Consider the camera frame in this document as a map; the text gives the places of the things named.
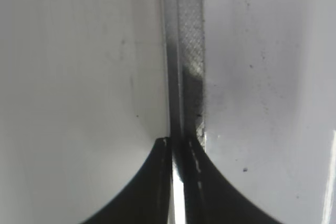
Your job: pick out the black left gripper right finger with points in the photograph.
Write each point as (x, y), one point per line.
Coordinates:
(208, 196)

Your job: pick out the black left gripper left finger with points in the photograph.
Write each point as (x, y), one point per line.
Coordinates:
(146, 198)

